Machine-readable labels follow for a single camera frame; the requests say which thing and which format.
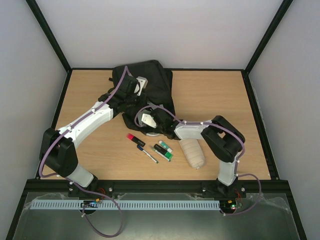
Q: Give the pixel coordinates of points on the blue capped pen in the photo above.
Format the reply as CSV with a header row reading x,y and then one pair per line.
x,y
147,154

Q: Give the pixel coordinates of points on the green capped thin pen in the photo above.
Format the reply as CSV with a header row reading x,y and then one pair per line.
x,y
160,155

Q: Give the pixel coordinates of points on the red highlighter marker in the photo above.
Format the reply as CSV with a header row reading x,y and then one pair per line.
x,y
135,140

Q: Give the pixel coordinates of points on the beige fabric pencil case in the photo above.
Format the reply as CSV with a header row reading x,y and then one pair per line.
x,y
193,153

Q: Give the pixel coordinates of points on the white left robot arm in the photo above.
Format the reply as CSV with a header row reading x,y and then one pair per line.
x,y
58,153

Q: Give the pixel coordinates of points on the white green glue stick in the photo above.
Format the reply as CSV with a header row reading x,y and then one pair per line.
x,y
165,146

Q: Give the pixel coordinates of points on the black student bag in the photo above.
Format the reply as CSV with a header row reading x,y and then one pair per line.
x,y
158,92

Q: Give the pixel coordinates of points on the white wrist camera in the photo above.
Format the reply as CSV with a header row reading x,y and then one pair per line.
x,y
141,84
148,120

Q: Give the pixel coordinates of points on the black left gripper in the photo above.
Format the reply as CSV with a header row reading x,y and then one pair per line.
x,y
142,104

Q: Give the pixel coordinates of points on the light blue cable duct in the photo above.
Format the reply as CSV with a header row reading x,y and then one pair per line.
x,y
45,204

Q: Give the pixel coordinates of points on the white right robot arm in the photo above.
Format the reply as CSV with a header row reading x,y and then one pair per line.
x,y
224,140

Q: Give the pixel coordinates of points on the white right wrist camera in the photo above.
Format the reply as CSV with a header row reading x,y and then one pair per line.
x,y
148,120

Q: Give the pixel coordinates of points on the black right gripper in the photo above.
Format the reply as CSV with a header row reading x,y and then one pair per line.
x,y
152,129

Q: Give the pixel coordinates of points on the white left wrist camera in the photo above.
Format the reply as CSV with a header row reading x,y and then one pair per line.
x,y
141,84

